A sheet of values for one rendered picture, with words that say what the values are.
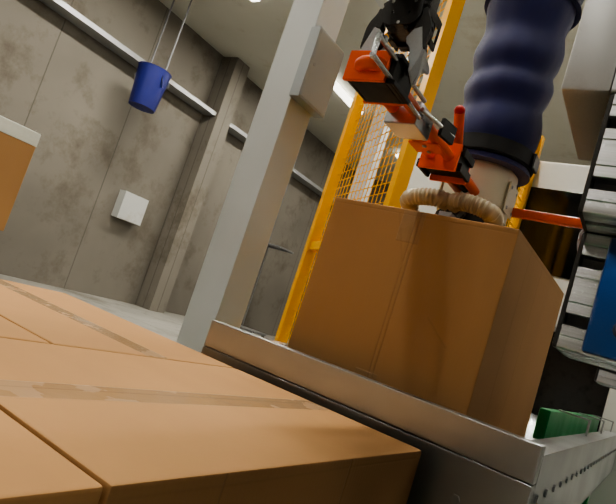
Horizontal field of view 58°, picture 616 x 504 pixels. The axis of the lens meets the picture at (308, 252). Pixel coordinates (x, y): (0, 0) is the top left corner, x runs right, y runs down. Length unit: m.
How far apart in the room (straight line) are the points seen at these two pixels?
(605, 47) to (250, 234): 1.82
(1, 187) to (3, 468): 2.02
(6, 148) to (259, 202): 0.96
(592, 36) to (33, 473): 0.48
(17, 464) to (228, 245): 1.82
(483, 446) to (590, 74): 0.64
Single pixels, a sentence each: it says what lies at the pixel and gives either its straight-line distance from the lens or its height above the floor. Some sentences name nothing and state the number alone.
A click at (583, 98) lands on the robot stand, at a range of 0.47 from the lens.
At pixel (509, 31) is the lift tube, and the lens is 1.52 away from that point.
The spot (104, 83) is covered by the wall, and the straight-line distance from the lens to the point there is 7.68.
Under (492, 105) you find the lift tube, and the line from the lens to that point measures 1.42.
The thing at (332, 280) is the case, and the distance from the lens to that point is 1.17.
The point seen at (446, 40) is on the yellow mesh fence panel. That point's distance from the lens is 2.20.
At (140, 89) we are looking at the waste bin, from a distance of 7.23.
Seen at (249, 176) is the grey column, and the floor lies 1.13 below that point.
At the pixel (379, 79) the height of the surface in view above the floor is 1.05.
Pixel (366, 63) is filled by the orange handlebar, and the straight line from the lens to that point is 0.88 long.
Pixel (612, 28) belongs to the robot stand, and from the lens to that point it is 0.48.
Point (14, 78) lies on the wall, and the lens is 7.10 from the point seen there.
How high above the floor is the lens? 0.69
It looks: 6 degrees up
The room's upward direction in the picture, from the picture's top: 18 degrees clockwise
